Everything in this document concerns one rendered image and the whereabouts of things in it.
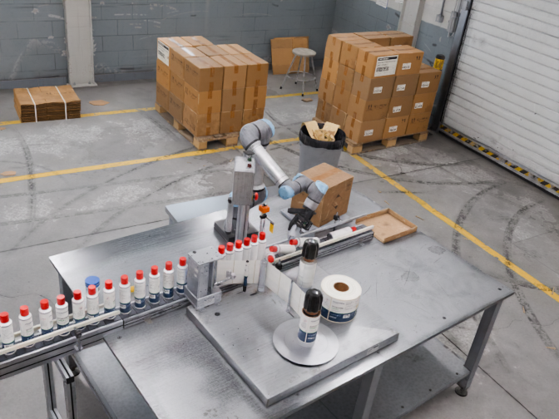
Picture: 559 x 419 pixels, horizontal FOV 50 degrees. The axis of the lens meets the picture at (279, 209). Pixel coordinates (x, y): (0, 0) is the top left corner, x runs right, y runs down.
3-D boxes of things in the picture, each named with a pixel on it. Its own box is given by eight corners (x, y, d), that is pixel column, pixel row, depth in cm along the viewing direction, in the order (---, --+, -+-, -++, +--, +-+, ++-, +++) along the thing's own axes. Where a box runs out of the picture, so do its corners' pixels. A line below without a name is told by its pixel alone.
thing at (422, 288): (190, 468, 223) (190, 465, 222) (49, 259, 321) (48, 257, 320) (513, 294, 342) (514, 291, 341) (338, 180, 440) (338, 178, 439)
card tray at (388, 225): (383, 244, 369) (385, 238, 367) (354, 223, 386) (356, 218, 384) (416, 231, 386) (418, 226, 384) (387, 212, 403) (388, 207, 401)
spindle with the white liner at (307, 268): (302, 295, 308) (310, 248, 293) (291, 286, 314) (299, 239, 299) (315, 290, 313) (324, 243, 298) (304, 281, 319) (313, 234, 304)
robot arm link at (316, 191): (319, 179, 330) (331, 187, 327) (309, 197, 332) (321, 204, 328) (314, 178, 323) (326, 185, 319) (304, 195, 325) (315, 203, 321)
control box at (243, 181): (231, 204, 299) (234, 170, 289) (232, 188, 313) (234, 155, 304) (251, 206, 299) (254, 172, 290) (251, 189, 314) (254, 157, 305)
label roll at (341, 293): (363, 308, 305) (368, 285, 297) (345, 328, 290) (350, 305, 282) (328, 292, 313) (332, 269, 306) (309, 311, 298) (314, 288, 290)
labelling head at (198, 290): (196, 309, 289) (199, 266, 276) (183, 294, 297) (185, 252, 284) (221, 300, 297) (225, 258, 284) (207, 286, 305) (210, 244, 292)
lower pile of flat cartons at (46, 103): (21, 123, 652) (18, 105, 641) (13, 105, 691) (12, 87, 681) (81, 118, 682) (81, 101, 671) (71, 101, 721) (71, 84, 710)
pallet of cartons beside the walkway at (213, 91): (264, 140, 685) (272, 64, 640) (197, 151, 642) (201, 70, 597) (215, 103, 768) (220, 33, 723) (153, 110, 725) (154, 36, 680)
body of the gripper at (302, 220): (299, 229, 323) (310, 209, 321) (289, 221, 328) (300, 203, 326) (308, 232, 328) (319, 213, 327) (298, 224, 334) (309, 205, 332)
